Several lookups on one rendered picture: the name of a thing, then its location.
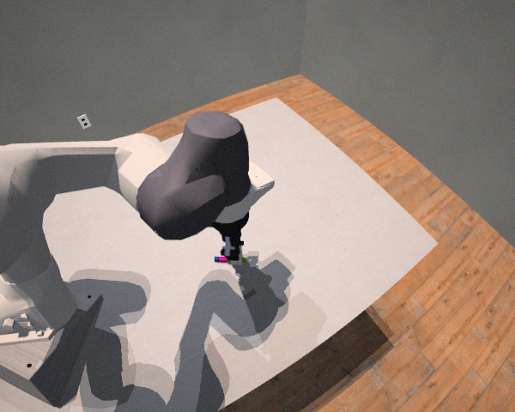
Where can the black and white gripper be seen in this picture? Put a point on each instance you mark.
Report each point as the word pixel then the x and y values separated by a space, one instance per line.
pixel 231 238

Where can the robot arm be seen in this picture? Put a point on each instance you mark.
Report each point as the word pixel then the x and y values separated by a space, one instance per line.
pixel 177 194

